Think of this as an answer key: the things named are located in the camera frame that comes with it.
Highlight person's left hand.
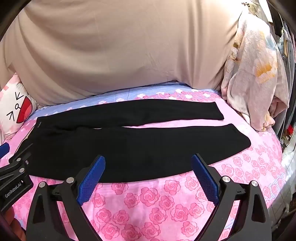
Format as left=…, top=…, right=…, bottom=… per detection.
left=3, top=204, right=27, bottom=241

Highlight pale floral fleece blanket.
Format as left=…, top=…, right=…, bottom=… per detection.
left=221, top=9, right=290, bottom=133

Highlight white cartoon face pillow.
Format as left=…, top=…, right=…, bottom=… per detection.
left=0, top=73, right=39, bottom=140

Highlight beige cloth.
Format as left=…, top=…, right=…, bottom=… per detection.
left=0, top=0, right=246, bottom=107

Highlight black pants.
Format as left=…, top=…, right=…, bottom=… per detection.
left=27, top=98, right=251, bottom=183

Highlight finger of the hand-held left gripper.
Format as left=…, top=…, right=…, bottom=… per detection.
left=0, top=142, right=10, bottom=158
left=9, top=143, right=34, bottom=173

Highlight hanging clothes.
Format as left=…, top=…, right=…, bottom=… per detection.
left=266, top=0, right=296, bottom=144

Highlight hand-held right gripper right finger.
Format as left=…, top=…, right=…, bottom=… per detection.
left=191, top=153, right=272, bottom=241

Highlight pink rose print bedsheet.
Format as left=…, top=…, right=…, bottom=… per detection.
left=0, top=81, right=287, bottom=241

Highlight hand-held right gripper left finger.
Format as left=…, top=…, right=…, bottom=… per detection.
left=26, top=155, right=106, bottom=241

